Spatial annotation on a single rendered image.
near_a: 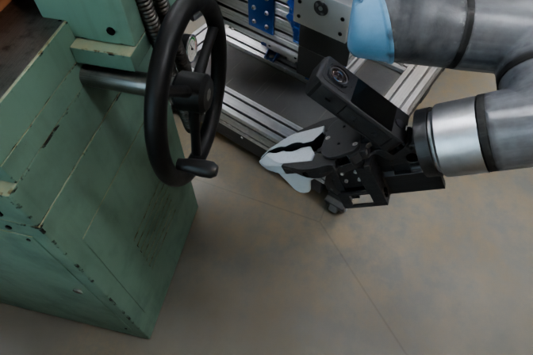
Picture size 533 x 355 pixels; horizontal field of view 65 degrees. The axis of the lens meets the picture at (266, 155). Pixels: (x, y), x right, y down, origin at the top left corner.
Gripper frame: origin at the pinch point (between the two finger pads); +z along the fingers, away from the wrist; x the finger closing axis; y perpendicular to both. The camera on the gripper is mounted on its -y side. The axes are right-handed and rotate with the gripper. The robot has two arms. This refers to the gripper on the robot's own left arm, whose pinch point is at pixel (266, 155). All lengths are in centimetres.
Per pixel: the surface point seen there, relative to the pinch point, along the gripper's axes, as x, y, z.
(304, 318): 18, 74, 37
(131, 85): 6.6, -12.5, 20.3
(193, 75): 9.4, -9.6, 11.4
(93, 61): 6.1, -17.9, 23.1
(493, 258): 55, 97, -9
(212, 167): -0.7, -0.1, 8.6
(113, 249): -2.0, 14.9, 46.0
